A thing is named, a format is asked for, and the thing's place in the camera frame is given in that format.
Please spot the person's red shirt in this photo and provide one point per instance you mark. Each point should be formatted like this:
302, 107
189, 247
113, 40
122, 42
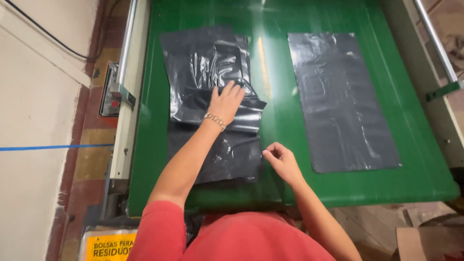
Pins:
232, 235

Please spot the flat black plastic bag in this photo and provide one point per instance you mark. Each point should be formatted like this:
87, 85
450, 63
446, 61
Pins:
340, 101

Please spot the person's right hand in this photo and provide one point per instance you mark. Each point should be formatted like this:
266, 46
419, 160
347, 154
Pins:
284, 165

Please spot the green conveyor belt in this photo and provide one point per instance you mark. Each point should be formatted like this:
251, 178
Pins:
282, 108

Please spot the person's left fingers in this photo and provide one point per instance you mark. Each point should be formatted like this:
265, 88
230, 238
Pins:
228, 90

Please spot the yellow labelled bag packet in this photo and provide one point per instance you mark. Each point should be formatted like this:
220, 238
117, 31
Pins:
108, 244

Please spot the green rod bracket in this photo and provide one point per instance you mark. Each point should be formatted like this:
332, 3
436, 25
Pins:
443, 90

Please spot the stack of black plastic bags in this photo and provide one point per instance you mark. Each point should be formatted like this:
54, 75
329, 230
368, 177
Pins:
221, 154

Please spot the cream machine frame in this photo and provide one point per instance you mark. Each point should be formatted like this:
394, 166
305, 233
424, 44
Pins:
128, 108

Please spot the steel guide rod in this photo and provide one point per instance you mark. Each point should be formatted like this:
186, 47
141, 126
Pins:
435, 40
126, 40

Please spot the blue tape strip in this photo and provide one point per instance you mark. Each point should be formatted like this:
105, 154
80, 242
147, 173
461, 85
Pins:
54, 147

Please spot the black plastic bag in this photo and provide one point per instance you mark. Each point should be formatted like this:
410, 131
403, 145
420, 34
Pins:
214, 76
340, 101

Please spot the red emergency stop button box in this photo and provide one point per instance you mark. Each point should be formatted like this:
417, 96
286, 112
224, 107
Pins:
110, 95

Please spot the brown cardboard sheet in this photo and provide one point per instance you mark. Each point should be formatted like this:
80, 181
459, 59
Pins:
429, 243

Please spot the person's left hand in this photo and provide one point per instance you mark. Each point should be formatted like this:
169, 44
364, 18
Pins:
225, 103

